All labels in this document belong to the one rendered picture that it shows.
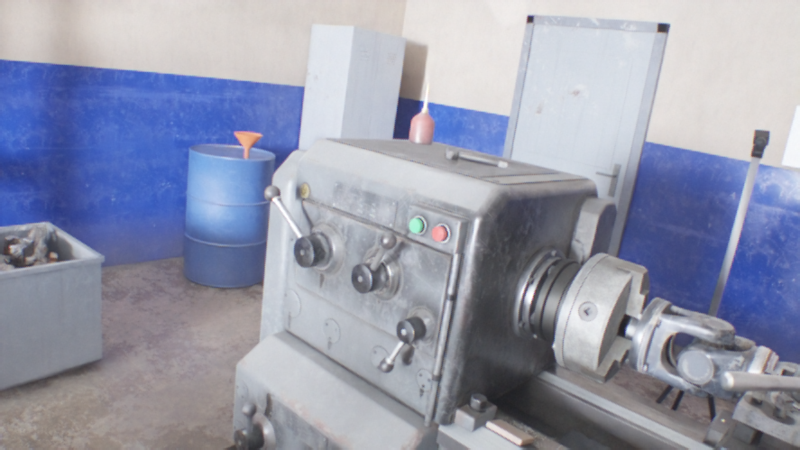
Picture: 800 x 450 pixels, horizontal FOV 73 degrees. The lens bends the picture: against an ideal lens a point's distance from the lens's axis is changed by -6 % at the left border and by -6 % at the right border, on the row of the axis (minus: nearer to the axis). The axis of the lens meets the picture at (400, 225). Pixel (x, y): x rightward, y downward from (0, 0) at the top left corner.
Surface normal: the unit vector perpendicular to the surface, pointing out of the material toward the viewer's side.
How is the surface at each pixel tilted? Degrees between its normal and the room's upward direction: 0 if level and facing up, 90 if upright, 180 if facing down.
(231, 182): 90
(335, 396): 32
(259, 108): 90
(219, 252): 90
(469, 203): 45
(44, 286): 90
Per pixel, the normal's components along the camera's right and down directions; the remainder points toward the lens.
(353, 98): 0.73, 0.26
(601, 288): -0.39, -0.60
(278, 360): -0.24, -0.76
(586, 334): -0.67, 0.07
